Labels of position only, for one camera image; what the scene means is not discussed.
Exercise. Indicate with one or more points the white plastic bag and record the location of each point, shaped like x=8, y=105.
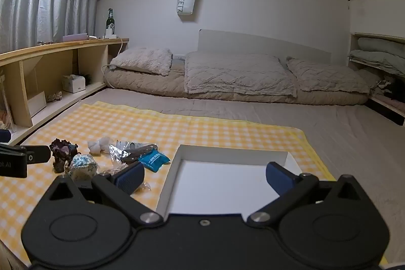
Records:
x=98, y=145

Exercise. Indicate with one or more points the blue packet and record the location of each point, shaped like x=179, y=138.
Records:
x=154, y=161

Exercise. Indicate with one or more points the beige quilted pillow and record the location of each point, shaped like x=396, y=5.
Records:
x=326, y=75

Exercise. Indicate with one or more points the white charger box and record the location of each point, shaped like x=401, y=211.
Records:
x=110, y=33

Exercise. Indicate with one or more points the pale plush in clear bag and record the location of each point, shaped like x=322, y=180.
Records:
x=82, y=165

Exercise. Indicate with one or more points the green glass bottle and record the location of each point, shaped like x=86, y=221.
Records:
x=110, y=20

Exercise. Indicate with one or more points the white board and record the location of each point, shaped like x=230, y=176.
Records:
x=38, y=103

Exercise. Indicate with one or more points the yellow checked mat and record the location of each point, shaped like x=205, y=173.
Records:
x=221, y=134

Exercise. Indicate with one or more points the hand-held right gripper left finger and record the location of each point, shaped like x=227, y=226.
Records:
x=130, y=179

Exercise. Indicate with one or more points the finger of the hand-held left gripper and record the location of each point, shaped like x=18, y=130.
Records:
x=38, y=154

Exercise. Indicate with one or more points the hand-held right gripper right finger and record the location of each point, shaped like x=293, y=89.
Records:
x=277, y=176

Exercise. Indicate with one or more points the dark purple scrunchie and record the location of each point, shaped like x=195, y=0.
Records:
x=62, y=151

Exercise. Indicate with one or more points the white cardboard box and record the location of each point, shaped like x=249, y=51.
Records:
x=227, y=181

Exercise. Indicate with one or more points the beige fluffy pillow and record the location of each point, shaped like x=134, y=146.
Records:
x=142, y=59

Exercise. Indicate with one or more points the white side shelf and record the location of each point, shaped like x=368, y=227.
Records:
x=354, y=48

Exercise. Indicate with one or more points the wooden shelf unit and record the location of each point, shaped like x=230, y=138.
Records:
x=53, y=51

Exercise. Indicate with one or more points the patterned small cloth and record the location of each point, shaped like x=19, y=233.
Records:
x=55, y=97

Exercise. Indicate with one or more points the grey curtain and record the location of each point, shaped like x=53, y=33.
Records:
x=47, y=17

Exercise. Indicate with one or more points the grey folded bedding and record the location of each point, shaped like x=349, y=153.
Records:
x=379, y=53

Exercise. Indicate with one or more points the grey bed sheet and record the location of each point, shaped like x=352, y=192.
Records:
x=348, y=143

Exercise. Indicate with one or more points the beige folded quilt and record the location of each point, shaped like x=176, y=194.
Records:
x=234, y=74

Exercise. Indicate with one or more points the white tissue box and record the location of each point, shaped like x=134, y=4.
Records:
x=74, y=84

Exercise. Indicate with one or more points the pink flat box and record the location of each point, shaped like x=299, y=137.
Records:
x=75, y=37

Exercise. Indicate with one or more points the dark folded clothes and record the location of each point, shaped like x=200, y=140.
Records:
x=392, y=89

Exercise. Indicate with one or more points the beige thick mattress pad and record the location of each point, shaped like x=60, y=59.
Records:
x=148, y=83

